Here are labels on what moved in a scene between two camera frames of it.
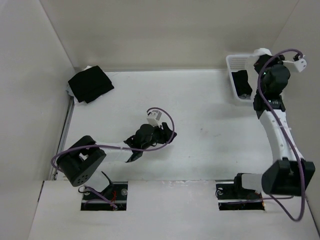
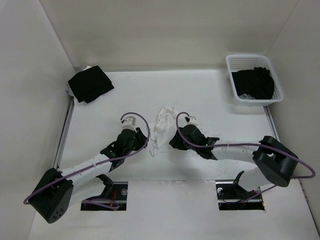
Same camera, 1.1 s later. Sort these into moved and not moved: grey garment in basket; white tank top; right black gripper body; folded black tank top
Moved: right black gripper body; white tank top
Not moved: grey garment in basket; folded black tank top
